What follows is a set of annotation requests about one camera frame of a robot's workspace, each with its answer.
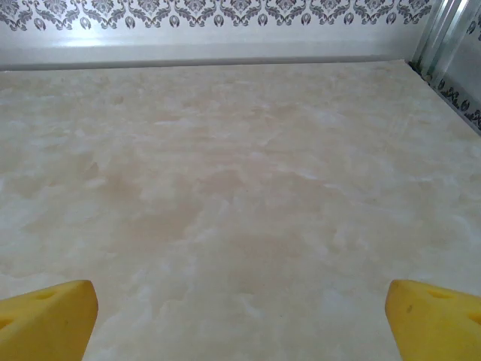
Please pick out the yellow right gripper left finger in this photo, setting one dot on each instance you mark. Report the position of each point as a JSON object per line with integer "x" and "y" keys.
{"x": 45, "y": 323}

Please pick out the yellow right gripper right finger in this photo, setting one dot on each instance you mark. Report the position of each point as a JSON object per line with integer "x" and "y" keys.
{"x": 439, "y": 327}

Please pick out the aluminium frame post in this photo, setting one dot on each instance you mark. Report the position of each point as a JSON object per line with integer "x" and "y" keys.
{"x": 439, "y": 37}

